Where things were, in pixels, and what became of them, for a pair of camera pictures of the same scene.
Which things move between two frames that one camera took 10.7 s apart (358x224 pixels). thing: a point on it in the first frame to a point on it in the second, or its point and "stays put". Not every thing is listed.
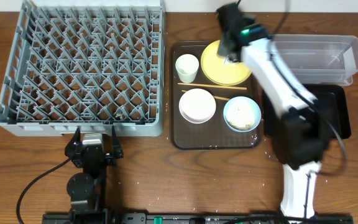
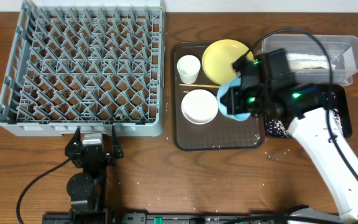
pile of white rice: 242,126 to 278,127
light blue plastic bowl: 242,114 to 234,83
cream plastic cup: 187,65 stays put
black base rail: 192,218 stays put
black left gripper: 93,154 stays put
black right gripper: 224,49 to 235,107
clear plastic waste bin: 319,60 stays put
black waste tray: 333,100 stays put
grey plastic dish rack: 89,64 stays put
